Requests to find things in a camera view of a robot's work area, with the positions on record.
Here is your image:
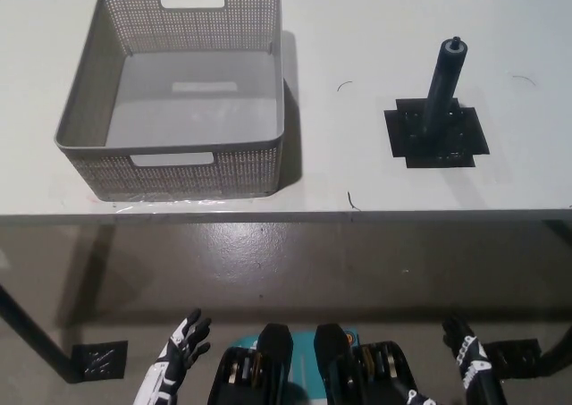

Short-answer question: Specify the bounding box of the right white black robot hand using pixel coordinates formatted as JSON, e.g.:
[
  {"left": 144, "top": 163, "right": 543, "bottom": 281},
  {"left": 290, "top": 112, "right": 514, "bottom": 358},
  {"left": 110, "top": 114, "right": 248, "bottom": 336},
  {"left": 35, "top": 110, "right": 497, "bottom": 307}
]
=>
[{"left": 441, "top": 315, "right": 493, "bottom": 380}]

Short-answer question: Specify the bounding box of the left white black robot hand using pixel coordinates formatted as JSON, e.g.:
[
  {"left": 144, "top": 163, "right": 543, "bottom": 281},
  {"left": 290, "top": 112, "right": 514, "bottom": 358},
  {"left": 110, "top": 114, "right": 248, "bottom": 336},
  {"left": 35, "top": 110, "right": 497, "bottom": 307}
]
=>
[{"left": 163, "top": 308, "right": 213, "bottom": 371}]

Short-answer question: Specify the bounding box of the black cylindrical peg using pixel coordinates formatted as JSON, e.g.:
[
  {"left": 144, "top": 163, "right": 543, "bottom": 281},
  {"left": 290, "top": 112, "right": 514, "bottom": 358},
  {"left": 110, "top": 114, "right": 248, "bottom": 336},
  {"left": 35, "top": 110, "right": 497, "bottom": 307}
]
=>
[{"left": 415, "top": 36, "right": 469, "bottom": 140}]

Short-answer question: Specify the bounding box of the black left robot leg block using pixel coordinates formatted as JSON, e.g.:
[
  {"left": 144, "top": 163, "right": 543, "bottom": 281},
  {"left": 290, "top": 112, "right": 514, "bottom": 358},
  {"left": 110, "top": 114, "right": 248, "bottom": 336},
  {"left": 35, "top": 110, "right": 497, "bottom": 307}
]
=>
[{"left": 207, "top": 323, "right": 294, "bottom": 405}]

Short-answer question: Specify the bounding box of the black robot leg block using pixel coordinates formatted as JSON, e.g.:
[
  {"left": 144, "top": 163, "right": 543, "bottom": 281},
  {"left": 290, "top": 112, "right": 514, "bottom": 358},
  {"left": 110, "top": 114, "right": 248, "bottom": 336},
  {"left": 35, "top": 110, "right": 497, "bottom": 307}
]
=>
[
  {"left": 207, "top": 323, "right": 294, "bottom": 405},
  {"left": 315, "top": 323, "right": 408, "bottom": 405}
]

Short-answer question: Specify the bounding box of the black right robot leg block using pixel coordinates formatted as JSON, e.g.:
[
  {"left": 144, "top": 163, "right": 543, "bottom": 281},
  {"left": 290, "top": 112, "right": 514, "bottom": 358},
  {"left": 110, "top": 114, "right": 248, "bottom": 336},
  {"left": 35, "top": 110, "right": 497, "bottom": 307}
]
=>
[{"left": 315, "top": 323, "right": 408, "bottom": 405}]

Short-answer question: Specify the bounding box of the clear tape strip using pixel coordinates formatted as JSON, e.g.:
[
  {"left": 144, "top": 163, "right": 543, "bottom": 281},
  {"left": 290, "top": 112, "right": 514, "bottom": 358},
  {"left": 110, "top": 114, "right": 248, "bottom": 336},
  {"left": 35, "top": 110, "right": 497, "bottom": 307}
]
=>
[{"left": 88, "top": 193, "right": 252, "bottom": 213}]

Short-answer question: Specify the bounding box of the black metal table leg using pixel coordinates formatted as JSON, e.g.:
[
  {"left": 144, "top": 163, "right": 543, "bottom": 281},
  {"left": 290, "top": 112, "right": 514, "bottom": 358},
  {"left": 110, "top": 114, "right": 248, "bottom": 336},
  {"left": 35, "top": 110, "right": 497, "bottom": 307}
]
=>
[{"left": 0, "top": 283, "right": 80, "bottom": 382}]

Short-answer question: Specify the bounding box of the grey perforated plastic basket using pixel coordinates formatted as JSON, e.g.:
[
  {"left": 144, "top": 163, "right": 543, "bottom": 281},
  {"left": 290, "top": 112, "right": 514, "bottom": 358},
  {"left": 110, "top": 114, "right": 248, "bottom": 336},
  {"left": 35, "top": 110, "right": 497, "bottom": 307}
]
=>
[{"left": 54, "top": 0, "right": 287, "bottom": 202}]

